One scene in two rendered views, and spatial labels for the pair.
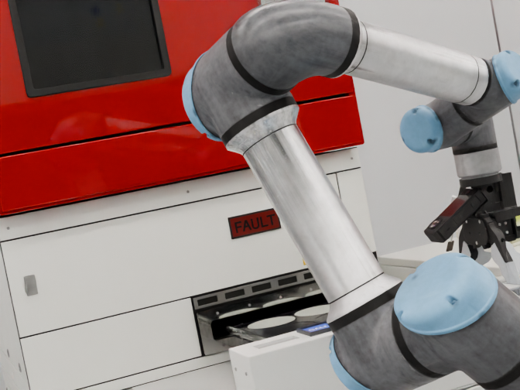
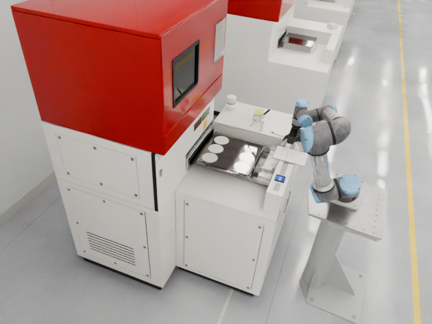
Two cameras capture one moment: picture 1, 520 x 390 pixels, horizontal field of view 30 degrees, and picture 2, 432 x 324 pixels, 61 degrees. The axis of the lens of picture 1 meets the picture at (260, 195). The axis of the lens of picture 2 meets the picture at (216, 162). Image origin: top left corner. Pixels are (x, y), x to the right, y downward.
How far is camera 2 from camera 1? 1.96 m
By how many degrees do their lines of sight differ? 58
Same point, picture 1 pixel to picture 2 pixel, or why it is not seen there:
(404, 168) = not seen: hidden behind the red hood
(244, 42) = (339, 137)
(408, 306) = (347, 189)
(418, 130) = (307, 123)
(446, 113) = (315, 119)
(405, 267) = (229, 127)
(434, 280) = (351, 182)
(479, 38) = not seen: outside the picture
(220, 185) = not seen: hidden behind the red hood
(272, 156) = (324, 158)
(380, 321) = (333, 189)
